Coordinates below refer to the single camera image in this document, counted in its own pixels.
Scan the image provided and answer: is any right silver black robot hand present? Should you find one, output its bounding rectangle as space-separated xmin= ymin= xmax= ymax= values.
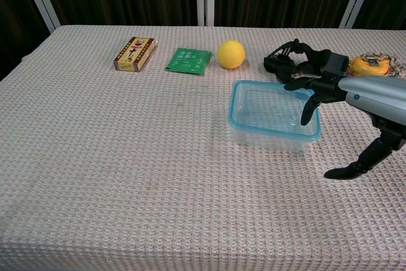
xmin=283 ymin=76 xmax=406 ymax=180

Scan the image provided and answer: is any clear plastic tray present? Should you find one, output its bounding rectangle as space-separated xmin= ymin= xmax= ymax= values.
xmin=228 ymin=81 xmax=320 ymax=154

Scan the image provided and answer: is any orange tape measure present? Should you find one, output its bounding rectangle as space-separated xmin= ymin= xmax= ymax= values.
xmin=348 ymin=55 xmax=391 ymax=77

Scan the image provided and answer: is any yellow ball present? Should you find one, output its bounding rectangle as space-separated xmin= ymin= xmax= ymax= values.
xmin=217 ymin=39 xmax=246 ymax=70

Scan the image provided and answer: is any green tea packet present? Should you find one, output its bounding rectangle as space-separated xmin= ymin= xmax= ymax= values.
xmin=164 ymin=47 xmax=213 ymax=76

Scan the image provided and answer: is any red yellow printed carton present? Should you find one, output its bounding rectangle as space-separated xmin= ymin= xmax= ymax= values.
xmin=113 ymin=36 xmax=159 ymax=72

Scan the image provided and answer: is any pink woven tablecloth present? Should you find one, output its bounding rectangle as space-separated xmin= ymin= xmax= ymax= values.
xmin=0 ymin=25 xmax=406 ymax=271

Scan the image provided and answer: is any braided keychain rope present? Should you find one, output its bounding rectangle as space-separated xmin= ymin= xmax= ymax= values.
xmin=387 ymin=56 xmax=406 ymax=79

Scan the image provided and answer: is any black strap brace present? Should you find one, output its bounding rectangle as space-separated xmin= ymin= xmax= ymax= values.
xmin=263 ymin=38 xmax=348 ymax=83

